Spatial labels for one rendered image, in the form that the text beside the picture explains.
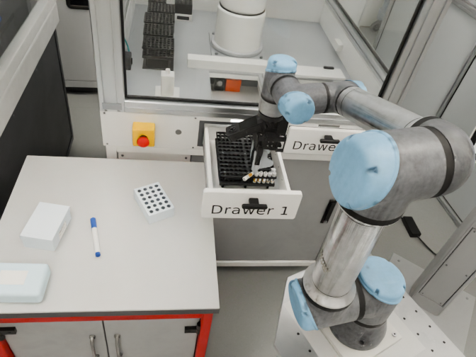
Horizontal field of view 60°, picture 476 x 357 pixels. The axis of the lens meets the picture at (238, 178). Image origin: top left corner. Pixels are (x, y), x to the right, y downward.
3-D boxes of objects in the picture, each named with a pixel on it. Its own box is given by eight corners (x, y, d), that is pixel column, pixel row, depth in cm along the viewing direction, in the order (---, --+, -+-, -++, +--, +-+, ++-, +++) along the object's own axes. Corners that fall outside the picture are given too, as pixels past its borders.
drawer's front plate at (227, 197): (294, 219, 127) (303, 194, 119) (200, 217, 122) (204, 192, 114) (293, 214, 128) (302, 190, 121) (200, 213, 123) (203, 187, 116)
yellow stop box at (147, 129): (154, 148, 138) (154, 131, 134) (132, 147, 137) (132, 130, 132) (154, 139, 142) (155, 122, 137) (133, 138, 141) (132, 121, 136)
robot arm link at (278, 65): (274, 67, 97) (263, 51, 102) (265, 107, 104) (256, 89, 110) (304, 67, 99) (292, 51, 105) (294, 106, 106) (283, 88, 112)
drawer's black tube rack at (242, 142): (272, 192, 132) (276, 177, 127) (218, 190, 129) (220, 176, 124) (262, 148, 148) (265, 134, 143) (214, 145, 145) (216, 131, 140)
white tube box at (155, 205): (174, 215, 129) (174, 207, 126) (149, 224, 125) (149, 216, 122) (158, 190, 136) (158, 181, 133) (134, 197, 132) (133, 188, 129)
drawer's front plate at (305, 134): (357, 156, 155) (367, 133, 148) (283, 152, 150) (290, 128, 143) (355, 153, 156) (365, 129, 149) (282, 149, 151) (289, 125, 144)
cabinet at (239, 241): (321, 273, 213) (379, 158, 159) (117, 275, 196) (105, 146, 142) (287, 155, 281) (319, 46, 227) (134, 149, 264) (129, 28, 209)
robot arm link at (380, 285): (400, 320, 99) (422, 290, 90) (350, 332, 96) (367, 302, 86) (376, 278, 107) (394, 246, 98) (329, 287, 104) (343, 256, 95)
